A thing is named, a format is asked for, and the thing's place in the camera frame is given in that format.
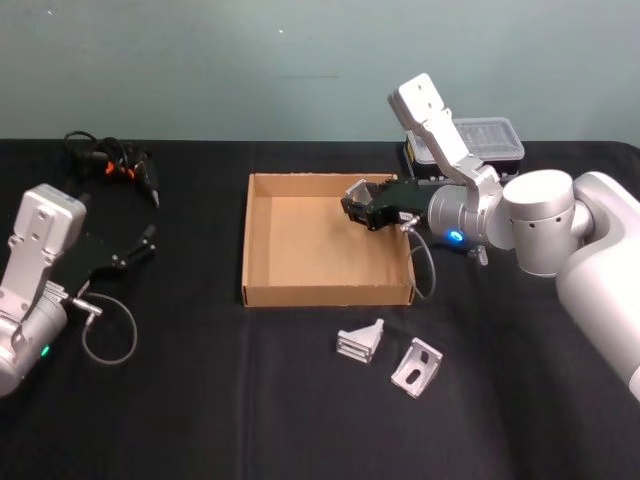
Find black table cloth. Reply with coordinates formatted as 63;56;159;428
0;138;640;480

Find shallow brown cardboard tray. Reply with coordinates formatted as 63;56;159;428
241;172;417;309

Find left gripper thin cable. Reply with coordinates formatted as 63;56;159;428
71;293;139;364

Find clear plastic case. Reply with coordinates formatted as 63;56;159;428
398;117;527;188

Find right gripper thin cable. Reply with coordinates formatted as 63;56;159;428
399;218;437;301

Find silver metal corner bracket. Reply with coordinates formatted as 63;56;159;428
335;318;387;364
347;180;377;209
390;336;445;400

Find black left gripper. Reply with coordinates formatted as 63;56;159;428
55;224;157;300

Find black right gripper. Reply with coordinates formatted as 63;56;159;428
340;174;437;233

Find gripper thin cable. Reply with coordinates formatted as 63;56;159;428
71;293;139;364
399;218;437;301

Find black corded tool orange parts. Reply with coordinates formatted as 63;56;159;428
63;130;162;209

